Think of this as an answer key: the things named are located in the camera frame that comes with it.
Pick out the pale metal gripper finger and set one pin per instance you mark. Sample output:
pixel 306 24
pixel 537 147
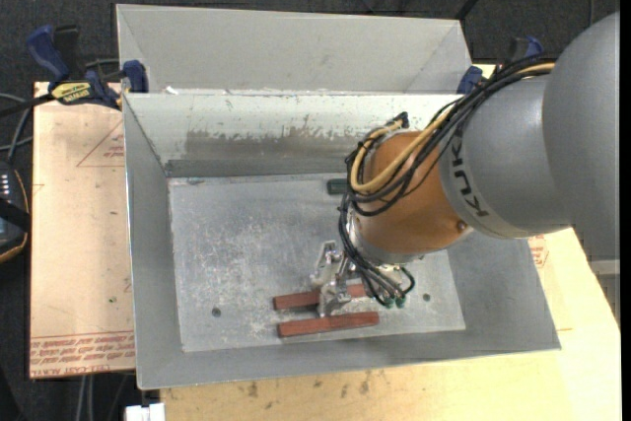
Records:
pixel 325 263
pixel 333 301

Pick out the red-brown flat block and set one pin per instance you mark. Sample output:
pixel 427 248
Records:
pixel 296 300
pixel 325 325

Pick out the dark green flat block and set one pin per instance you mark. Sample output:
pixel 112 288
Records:
pixel 336 186

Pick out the grey metal bin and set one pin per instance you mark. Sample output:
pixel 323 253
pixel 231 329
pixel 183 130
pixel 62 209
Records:
pixel 246 251

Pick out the brown cardboard board red print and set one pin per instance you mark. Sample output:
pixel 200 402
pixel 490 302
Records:
pixel 74 236

